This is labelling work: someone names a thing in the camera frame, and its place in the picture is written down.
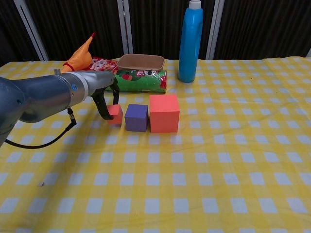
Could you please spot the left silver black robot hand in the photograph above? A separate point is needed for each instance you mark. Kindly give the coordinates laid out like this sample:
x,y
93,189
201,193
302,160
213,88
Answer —
x,y
97,81

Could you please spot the small orange-red foam cube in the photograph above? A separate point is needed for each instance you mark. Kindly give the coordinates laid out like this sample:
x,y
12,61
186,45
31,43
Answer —
x,y
116,114

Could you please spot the purple foam cube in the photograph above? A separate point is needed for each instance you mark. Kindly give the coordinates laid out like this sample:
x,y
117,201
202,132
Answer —
x,y
136,120

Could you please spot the large orange-red foam cube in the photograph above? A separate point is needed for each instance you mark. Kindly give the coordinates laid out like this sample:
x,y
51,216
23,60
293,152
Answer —
x,y
164,116

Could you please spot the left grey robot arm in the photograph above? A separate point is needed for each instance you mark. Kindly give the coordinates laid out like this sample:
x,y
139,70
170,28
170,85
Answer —
x,y
41,97

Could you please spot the yellow checkered tablecloth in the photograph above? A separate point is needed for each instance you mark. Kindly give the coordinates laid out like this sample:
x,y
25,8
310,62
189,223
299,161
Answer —
x,y
194,170

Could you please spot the red printed snack bag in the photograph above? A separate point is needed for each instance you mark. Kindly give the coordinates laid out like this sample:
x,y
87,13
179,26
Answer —
x,y
104,64

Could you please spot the yellow rubber chicken toy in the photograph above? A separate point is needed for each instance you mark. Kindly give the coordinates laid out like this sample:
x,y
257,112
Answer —
x,y
80,58

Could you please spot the green chips can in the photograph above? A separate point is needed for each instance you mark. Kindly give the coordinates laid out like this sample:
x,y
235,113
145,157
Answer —
x,y
138,82

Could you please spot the brown paper tray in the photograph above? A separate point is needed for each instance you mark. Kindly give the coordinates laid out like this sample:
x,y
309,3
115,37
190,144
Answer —
x,y
141,63

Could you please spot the blue plastic bottle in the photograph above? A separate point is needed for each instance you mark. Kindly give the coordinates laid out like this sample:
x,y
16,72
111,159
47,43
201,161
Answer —
x,y
190,48

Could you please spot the small grey scrap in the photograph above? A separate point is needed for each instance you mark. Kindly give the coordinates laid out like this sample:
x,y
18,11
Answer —
x,y
40,184

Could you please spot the white aluminium frame post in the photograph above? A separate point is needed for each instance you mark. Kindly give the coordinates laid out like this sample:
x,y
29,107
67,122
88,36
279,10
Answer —
x,y
214,29
32,30
125,26
309,53

